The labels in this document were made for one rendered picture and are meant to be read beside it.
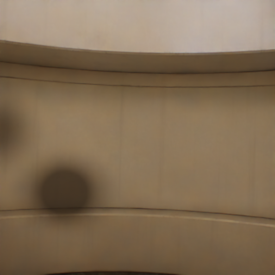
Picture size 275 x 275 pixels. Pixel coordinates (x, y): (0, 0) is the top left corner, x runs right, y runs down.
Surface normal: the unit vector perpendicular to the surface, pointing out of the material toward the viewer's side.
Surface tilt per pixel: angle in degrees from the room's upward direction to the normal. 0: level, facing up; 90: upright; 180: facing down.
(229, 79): 90
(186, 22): 90
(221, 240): 90
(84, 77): 90
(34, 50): 180
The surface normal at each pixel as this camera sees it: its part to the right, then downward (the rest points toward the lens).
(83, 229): 0.13, -0.01
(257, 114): -0.29, -0.03
